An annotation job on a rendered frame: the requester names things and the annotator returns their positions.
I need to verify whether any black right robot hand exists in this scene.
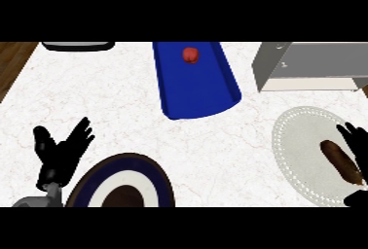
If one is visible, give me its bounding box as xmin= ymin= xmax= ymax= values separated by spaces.
xmin=336 ymin=122 xmax=368 ymax=208

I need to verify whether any brown sweet potato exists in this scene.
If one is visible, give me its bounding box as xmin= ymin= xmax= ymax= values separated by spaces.
xmin=319 ymin=139 xmax=367 ymax=187

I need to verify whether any grey tiered shelf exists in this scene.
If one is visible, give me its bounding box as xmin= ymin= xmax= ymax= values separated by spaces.
xmin=251 ymin=42 xmax=368 ymax=93

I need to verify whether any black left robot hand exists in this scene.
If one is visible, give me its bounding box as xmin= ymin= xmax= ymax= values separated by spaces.
xmin=31 ymin=117 xmax=96 ymax=193

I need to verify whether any blue and white plate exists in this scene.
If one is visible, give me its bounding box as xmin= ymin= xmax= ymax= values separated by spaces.
xmin=65 ymin=152 xmax=177 ymax=208

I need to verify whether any blue tray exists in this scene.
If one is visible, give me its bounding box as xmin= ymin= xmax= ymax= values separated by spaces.
xmin=151 ymin=42 xmax=243 ymax=121

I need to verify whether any white round placemat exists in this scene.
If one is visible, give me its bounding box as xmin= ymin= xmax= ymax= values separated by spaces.
xmin=271 ymin=105 xmax=368 ymax=208

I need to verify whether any red bell pepper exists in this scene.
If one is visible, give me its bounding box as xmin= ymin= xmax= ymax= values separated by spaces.
xmin=182 ymin=47 xmax=201 ymax=65

